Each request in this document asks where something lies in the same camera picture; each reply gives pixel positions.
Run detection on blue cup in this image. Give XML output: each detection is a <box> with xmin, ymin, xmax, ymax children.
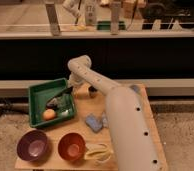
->
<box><xmin>130</xmin><ymin>85</ymin><xmax>140</xmax><ymax>94</ymax></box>

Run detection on silver metal object in tray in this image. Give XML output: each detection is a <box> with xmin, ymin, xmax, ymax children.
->
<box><xmin>58</xmin><ymin>109</ymin><xmax>70</xmax><ymax>117</ymax></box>

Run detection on small dark cup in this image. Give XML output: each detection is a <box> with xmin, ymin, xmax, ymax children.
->
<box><xmin>88</xmin><ymin>86</ymin><xmax>98</xmax><ymax>98</ymax></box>

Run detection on orange fruit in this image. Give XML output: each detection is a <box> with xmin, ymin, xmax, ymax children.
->
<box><xmin>43</xmin><ymin>109</ymin><xmax>56</xmax><ymax>121</ymax></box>

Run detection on wooden table board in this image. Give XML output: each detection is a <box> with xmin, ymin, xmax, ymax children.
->
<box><xmin>15</xmin><ymin>84</ymin><xmax>168</xmax><ymax>171</ymax></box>

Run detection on yellow banana peel toy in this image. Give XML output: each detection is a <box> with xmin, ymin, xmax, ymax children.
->
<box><xmin>84</xmin><ymin>143</ymin><xmax>113</xmax><ymax>164</ymax></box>

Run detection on orange bowl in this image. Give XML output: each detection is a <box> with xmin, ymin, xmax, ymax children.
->
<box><xmin>58</xmin><ymin>133</ymin><xmax>86</xmax><ymax>162</ymax></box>

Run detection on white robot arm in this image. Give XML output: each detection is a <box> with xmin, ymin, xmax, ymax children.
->
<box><xmin>67</xmin><ymin>55</ymin><xmax>161</xmax><ymax>171</ymax></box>

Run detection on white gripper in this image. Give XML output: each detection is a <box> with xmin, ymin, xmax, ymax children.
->
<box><xmin>62</xmin><ymin>73</ymin><xmax>84</xmax><ymax>94</ymax></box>

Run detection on purple bowl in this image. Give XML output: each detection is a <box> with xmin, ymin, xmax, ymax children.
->
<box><xmin>16</xmin><ymin>130</ymin><xmax>50</xmax><ymax>162</ymax></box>

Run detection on green plastic tray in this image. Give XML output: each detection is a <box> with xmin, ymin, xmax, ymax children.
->
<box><xmin>28</xmin><ymin>78</ymin><xmax>76</xmax><ymax>128</ymax></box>

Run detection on grey crumpled cloth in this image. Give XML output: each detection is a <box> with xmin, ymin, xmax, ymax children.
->
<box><xmin>101</xmin><ymin>112</ymin><xmax>108</xmax><ymax>128</ymax></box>

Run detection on blue sponge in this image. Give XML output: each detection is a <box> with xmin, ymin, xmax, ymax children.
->
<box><xmin>85</xmin><ymin>114</ymin><xmax>103</xmax><ymax>133</ymax></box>

